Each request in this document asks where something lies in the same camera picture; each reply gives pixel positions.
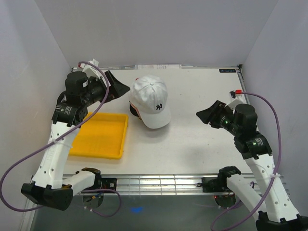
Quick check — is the pink baseball cap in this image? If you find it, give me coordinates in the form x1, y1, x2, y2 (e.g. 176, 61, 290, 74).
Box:
131, 77, 142, 118

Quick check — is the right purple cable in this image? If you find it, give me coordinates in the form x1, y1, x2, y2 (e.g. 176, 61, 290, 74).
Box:
210, 90, 282, 231

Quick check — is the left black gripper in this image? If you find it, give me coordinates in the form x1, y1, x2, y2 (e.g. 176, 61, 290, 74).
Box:
81, 70, 129, 107

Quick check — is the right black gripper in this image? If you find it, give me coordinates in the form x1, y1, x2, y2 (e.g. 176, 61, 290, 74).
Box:
195, 100, 240, 136

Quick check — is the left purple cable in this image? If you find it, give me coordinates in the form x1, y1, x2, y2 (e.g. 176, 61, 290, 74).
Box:
0, 61, 122, 217

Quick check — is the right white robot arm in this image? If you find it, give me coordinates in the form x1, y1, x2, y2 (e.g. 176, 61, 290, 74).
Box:
196, 101, 308, 231

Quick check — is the yellow plastic tray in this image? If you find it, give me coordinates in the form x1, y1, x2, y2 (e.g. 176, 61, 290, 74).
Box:
69, 112, 128, 159

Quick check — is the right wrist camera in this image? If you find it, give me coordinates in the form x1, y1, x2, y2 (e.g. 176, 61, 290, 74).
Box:
227, 90, 244, 110

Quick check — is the purple cable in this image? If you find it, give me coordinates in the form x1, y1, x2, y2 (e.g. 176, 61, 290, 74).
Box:
210, 90, 282, 231
0, 61, 122, 217

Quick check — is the black NY baseball cap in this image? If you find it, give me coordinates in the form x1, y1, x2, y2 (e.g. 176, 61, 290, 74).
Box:
129, 104, 142, 120

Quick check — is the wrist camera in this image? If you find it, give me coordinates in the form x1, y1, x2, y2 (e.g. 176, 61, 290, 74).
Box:
227, 90, 244, 110
78, 64, 109, 86

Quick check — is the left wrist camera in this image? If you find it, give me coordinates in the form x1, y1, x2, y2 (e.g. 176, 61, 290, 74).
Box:
78, 64, 109, 86

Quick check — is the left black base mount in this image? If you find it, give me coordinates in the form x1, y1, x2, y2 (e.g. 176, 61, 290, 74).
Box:
101, 178, 117, 191

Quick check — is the aluminium front rail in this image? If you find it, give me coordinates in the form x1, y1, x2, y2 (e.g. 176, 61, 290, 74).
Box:
102, 174, 227, 196

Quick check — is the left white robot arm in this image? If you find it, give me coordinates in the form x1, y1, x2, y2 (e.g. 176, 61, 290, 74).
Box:
21, 71, 130, 211

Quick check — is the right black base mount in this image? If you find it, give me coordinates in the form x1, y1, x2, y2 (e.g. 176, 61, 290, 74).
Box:
196, 177, 231, 193

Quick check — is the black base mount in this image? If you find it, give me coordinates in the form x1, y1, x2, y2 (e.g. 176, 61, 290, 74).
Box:
196, 177, 231, 193
101, 178, 117, 191

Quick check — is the white NY baseball cap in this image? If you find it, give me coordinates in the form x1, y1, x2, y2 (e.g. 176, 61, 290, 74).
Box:
129, 75, 171, 129

